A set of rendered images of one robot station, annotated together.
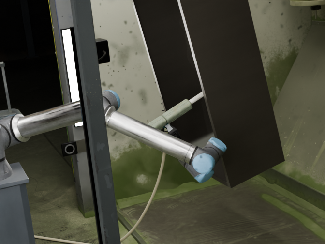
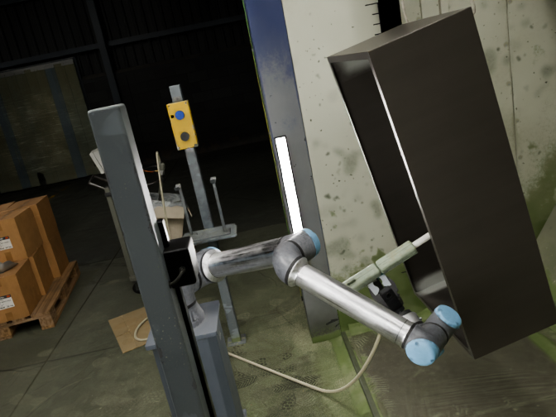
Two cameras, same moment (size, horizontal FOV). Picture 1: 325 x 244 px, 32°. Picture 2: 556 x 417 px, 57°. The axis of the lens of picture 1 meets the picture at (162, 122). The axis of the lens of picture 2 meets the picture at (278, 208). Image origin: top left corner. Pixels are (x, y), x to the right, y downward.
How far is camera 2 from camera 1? 102 cm
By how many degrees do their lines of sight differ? 19
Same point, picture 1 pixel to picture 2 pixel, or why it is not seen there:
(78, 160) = not seen: hidden behind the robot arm
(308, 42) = not seen: outside the picture
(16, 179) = (203, 332)
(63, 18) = (276, 125)
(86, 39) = (141, 256)
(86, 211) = (313, 336)
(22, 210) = (212, 366)
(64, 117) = (254, 261)
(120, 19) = (345, 120)
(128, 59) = (357, 166)
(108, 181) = not seen: outside the picture
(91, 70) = (158, 304)
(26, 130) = (217, 271)
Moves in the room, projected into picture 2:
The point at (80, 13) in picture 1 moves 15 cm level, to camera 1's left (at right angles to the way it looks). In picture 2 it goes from (124, 213) to (49, 222)
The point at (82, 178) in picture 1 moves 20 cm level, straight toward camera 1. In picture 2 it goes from (308, 301) to (305, 318)
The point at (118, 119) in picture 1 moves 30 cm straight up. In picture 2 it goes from (308, 279) to (291, 195)
